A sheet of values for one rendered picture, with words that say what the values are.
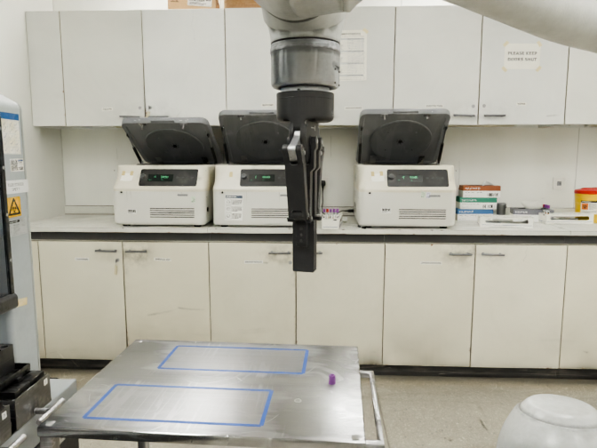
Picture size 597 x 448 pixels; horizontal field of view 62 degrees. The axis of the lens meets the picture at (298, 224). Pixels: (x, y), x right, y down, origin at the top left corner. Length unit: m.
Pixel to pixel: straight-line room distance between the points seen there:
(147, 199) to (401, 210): 1.47
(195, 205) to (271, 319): 0.80
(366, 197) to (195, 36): 1.44
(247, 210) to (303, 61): 2.32
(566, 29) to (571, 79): 2.84
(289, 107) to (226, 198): 2.31
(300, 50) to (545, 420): 0.57
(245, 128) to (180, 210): 0.65
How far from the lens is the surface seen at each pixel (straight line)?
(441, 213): 2.96
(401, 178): 2.93
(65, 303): 3.37
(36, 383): 1.32
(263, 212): 2.91
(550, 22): 0.64
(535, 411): 0.79
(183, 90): 3.29
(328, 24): 0.64
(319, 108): 0.64
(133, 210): 3.09
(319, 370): 1.21
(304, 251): 0.67
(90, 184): 3.86
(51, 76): 3.61
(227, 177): 2.96
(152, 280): 3.12
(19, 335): 1.41
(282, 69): 0.64
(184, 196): 2.98
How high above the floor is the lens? 1.31
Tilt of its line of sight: 8 degrees down
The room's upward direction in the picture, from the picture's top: straight up
